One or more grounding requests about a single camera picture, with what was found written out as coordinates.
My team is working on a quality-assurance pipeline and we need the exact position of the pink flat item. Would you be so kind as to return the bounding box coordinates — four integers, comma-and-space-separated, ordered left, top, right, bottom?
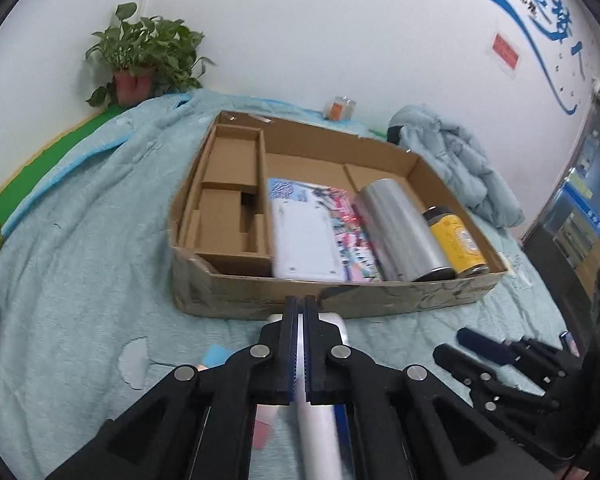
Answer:
252, 405, 276, 451

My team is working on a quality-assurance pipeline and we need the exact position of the silver metal cylinder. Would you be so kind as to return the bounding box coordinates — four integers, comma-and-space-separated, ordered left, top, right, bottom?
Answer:
352, 177, 456, 283

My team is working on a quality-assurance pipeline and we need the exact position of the light blue jacket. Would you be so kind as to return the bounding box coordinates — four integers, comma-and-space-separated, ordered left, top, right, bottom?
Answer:
387, 104, 526, 228

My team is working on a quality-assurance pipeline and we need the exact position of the white plastic tube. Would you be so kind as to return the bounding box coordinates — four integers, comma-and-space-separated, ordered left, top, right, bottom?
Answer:
266, 312, 353, 480

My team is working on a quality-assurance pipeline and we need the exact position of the red wall notice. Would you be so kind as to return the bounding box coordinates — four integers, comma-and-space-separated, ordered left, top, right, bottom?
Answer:
491, 31, 523, 73

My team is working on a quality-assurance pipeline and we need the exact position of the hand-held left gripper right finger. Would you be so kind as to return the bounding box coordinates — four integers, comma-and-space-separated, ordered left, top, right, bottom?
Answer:
304, 295, 556, 480

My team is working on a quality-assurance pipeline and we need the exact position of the yellow can with black lid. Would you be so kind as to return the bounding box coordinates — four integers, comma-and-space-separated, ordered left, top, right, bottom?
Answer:
422, 205, 491, 278

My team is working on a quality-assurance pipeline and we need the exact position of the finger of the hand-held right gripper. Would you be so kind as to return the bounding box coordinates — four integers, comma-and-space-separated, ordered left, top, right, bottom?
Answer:
456, 327, 586, 386
432, 342, 581, 456

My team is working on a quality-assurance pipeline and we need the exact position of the colourful board game box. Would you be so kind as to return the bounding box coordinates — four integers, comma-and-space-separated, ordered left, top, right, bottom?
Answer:
266, 177, 383, 283

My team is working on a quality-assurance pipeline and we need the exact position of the white plastic case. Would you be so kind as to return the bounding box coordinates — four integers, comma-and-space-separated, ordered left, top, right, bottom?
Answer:
271, 195, 347, 281

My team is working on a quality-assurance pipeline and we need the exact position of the blue notice board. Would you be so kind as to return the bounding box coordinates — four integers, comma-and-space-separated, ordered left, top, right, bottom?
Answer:
550, 97, 600, 266

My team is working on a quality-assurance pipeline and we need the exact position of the blue wall decal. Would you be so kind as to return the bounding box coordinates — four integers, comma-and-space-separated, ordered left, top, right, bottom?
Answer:
425, 0, 588, 116

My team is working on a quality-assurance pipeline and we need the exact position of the glass jar with orange label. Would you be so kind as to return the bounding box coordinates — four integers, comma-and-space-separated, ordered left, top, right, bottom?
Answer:
324, 95, 357, 122

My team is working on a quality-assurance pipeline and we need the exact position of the light blue paper piece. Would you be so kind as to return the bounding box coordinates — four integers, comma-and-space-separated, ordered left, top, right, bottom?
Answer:
200, 344, 233, 368

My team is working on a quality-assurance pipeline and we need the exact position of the light blue blanket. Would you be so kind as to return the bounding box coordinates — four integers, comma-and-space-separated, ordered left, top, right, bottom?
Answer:
0, 89, 581, 480

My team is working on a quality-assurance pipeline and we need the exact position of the potted plant in pink pot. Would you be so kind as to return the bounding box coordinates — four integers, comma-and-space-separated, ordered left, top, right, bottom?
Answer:
84, 2, 216, 108

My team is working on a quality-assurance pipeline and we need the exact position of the brown cardboard box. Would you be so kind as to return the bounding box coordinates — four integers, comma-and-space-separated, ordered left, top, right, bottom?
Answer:
170, 109, 511, 320

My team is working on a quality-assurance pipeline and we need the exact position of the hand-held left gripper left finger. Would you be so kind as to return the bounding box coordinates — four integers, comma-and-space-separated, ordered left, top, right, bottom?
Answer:
45, 295, 301, 480

